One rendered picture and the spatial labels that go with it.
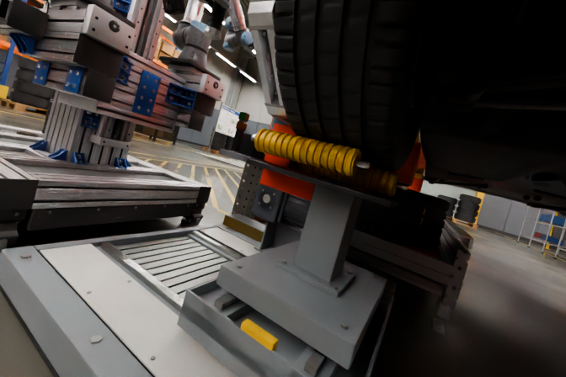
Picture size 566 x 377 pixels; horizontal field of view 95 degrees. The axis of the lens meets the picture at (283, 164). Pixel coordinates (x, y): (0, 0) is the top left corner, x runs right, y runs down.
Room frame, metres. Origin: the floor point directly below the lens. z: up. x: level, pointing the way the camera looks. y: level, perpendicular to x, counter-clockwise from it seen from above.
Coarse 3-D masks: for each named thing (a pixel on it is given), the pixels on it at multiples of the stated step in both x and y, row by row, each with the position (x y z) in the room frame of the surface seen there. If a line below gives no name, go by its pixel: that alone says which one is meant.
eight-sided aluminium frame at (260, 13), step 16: (256, 0) 0.51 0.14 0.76; (272, 0) 0.49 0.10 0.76; (256, 16) 0.51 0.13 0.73; (272, 16) 0.49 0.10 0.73; (256, 32) 0.53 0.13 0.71; (272, 32) 0.51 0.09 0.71; (256, 48) 0.56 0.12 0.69; (272, 48) 0.54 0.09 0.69; (272, 64) 0.60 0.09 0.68; (272, 80) 0.61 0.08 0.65; (272, 96) 0.63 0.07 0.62; (272, 112) 0.64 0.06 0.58
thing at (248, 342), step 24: (192, 288) 0.54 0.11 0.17; (216, 288) 0.60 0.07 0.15; (192, 312) 0.51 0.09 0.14; (216, 312) 0.48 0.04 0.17; (240, 312) 0.52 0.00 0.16; (384, 312) 0.71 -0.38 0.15; (192, 336) 0.50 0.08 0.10; (216, 336) 0.48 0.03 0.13; (240, 336) 0.45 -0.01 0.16; (264, 336) 0.44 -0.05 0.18; (288, 336) 0.51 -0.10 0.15; (240, 360) 0.45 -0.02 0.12; (264, 360) 0.43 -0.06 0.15; (288, 360) 0.44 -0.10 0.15; (312, 360) 0.41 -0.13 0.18; (360, 360) 0.49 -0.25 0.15
